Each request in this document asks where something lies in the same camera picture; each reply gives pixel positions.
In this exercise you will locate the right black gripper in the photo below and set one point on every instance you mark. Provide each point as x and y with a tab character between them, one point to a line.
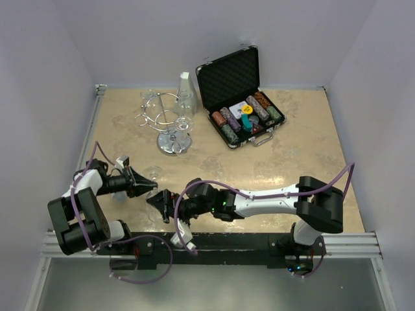
165	201

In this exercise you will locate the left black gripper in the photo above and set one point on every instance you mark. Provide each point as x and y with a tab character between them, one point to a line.
135	183

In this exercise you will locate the clear wine glass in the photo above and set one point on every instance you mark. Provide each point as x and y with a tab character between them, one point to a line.
153	173
183	126
185	103
150	101

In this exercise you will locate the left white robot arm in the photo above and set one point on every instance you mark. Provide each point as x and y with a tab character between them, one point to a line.
77	218

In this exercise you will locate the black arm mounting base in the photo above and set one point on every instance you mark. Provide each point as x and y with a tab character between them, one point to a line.
273	250

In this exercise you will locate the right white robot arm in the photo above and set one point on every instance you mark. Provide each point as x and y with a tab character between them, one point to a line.
319	206

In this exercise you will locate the chrome wine glass rack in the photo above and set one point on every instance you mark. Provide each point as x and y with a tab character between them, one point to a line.
162	122

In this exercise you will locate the white grey microphone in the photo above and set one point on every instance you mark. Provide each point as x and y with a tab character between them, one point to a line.
119	197

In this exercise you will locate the white grey metronome box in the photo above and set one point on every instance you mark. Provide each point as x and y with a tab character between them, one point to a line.
187	84

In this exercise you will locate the poker chip stacks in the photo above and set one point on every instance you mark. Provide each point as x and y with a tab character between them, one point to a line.
265	118

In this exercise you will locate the teal chip stack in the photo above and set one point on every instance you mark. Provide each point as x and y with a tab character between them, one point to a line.
247	124

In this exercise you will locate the white playing card deck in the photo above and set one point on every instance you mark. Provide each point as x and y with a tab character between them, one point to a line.
237	109

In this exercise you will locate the yellow dealer button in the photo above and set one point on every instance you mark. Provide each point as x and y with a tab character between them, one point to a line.
247	109

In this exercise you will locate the black poker chip case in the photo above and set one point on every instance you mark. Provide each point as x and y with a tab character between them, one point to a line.
229	79

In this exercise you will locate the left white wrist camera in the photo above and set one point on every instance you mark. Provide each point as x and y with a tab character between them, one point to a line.
122	162

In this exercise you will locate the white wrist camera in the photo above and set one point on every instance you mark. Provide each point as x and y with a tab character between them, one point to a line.
183	238
122	162

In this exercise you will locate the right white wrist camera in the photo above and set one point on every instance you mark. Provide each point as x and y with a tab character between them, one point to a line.
183	238

